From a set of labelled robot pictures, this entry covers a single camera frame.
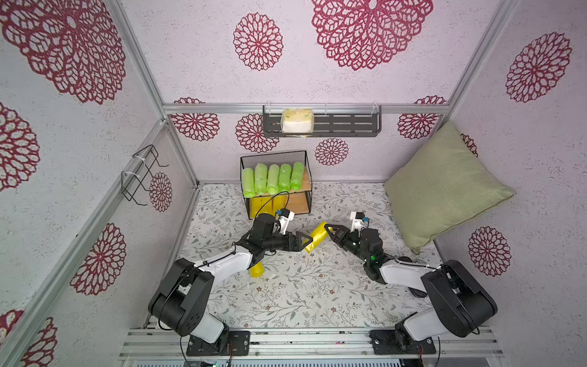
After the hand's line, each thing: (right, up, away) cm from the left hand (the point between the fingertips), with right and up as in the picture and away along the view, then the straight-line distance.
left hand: (305, 240), depth 84 cm
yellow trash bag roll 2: (-22, +13, +22) cm, 34 cm away
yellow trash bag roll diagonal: (+5, +2, 0) cm, 5 cm away
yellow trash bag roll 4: (-12, +14, +25) cm, 30 cm away
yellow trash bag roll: (-18, -12, +3) cm, 22 cm away
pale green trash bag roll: (-13, +24, +10) cm, 29 cm away
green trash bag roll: (-22, +19, +8) cm, 30 cm away
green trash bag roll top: (-18, +24, +11) cm, 32 cm away
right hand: (+7, +5, +1) cm, 9 cm away
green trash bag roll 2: (-8, +24, +11) cm, 28 cm away
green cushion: (+50, +21, -2) cm, 54 cm away
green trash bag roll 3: (-3, +24, +10) cm, 26 cm away
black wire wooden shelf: (-2, +15, +32) cm, 35 cm away
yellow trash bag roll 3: (-15, +11, +19) cm, 27 cm away
